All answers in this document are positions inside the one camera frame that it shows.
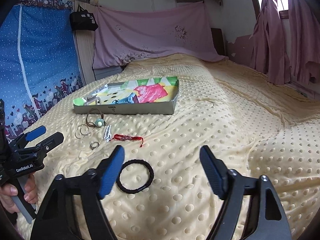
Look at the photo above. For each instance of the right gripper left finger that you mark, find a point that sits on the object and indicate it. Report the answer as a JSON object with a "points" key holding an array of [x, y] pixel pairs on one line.
{"points": [[56, 217]]}

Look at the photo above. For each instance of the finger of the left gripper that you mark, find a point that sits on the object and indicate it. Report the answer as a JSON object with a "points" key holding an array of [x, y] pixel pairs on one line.
{"points": [[40, 150], [23, 139]]}

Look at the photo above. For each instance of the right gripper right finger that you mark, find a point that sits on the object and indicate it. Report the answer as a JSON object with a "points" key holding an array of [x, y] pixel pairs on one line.
{"points": [[265, 218]]}

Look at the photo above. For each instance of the silver bangle rings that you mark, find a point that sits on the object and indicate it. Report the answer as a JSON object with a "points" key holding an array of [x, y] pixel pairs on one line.
{"points": [[82, 130]]}

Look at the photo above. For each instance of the silver rhinestone hair clip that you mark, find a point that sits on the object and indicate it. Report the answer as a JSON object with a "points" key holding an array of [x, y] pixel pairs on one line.
{"points": [[107, 134]]}

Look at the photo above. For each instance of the beige hair claw clip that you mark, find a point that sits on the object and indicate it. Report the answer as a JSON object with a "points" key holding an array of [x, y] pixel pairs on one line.
{"points": [[94, 100]]}

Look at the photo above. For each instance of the person left hand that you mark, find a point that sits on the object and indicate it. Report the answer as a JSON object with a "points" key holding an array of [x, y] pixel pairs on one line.
{"points": [[8, 191]]}

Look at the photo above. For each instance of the blue dotted fabric wardrobe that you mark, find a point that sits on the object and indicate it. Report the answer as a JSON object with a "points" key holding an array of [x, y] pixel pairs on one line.
{"points": [[39, 63]]}

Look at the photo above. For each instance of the yellow dotted bed blanket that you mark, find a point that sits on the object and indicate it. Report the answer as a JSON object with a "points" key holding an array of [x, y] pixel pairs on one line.
{"points": [[255, 127]]}

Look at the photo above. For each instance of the grey bedside cabinet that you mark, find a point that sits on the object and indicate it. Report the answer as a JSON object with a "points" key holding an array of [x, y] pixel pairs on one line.
{"points": [[105, 72]]}

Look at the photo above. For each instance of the grey tray with colourful lining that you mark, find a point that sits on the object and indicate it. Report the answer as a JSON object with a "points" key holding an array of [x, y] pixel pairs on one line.
{"points": [[156, 95]]}

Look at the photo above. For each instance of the black tote bag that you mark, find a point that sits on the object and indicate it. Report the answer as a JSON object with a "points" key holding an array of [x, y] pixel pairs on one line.
{"points": [[82, 20]]}

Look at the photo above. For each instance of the pink sheet on headboard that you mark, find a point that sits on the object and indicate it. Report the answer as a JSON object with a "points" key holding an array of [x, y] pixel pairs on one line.
{"points": [[122, 37]]}

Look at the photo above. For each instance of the pink window curtain left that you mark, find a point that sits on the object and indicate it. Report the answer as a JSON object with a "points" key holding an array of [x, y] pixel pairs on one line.
{"points": [[269, 54]]}

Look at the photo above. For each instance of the pink window curtain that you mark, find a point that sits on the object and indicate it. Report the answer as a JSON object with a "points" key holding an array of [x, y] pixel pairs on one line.
{"points": [[304, 32], [269, 54]]}

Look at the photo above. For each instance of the pink window curtain right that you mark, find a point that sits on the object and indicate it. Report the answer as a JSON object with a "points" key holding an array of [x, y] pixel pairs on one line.
{"points": [[304, 32]]}

